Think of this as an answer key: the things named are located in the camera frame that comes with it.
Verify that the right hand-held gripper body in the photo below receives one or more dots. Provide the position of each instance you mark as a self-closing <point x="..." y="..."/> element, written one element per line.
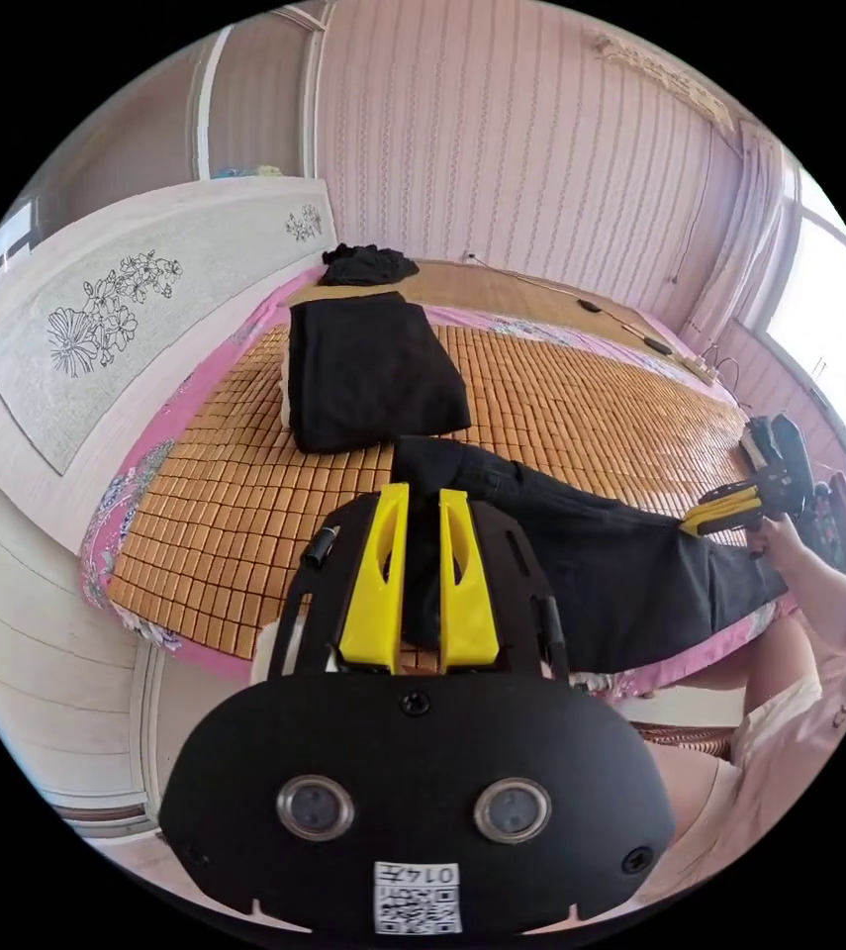
<point x="786" y="464"/>

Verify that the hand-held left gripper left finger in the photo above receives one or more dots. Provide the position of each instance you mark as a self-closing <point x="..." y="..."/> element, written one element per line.
<point x="363" y="616"/>

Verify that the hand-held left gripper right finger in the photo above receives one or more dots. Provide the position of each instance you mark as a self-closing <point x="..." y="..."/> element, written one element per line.
<point x="471" y="623"/>

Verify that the black long pants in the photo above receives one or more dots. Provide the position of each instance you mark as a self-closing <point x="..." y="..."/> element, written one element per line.
<point x="615" y="564"/>

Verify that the person's right forearm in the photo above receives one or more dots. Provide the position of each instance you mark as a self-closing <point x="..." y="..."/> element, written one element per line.
<point x="819" y="582"/>

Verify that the person's right hand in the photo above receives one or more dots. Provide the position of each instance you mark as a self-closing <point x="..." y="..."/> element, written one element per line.
<point x="773" y="540"/>

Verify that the white power strip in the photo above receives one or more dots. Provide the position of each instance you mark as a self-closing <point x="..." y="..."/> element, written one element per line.
<point x="703" y="367"/>

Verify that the window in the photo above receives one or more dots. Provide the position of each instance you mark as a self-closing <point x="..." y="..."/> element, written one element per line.
<point x="831" y="297"/>

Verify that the bed with woven mat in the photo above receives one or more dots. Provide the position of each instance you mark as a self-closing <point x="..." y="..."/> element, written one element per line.
<point x="229" y="490"/>

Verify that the person's body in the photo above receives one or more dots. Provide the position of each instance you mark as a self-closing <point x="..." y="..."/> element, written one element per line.
<point x="801" y="742"/>

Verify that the pink curtain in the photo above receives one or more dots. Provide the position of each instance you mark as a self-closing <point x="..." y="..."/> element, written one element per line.
<point x="745" y="223"/>

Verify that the folded black garment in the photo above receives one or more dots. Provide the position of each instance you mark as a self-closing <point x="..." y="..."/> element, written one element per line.
<point x="370" y="371"/>

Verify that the pile of clothes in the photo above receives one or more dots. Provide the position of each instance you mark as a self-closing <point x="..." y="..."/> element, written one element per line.
<point x="367" y="263"/>

